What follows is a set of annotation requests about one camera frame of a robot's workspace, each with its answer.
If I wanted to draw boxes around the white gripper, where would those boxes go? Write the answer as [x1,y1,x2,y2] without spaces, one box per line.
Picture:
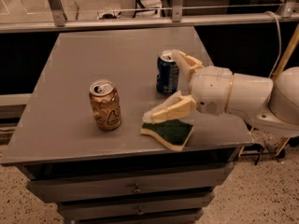
[142,49,233,124]

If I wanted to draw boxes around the crushed orange soda can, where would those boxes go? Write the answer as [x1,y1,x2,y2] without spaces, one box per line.
[89,79,121,131]

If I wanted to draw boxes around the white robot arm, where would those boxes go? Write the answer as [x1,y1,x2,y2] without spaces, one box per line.
[143,49,299,137]

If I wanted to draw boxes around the blue soda can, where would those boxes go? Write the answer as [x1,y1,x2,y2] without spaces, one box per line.
[156,50,179,95]

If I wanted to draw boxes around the green and yellow sponge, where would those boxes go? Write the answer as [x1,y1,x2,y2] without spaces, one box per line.
[141,119,193,151]

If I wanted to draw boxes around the top drawer knob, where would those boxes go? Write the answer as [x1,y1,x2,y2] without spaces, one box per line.
[132,183,141,194]

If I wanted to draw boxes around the drawer knob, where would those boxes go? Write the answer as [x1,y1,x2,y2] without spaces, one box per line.
[136,207,145,216]
[132,183,141,194]

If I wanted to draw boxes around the grey drawer cabinet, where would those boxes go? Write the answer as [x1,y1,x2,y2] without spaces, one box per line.
[2,27,251,224]

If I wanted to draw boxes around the white cable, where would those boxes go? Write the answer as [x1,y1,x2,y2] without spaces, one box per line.
[264,9,283,78]

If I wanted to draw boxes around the yellow robot base frame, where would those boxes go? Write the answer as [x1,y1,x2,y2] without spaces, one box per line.
[237,23,299,166]

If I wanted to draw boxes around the metal guard rail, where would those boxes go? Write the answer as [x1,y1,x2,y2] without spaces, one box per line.
[0,0,298,33]

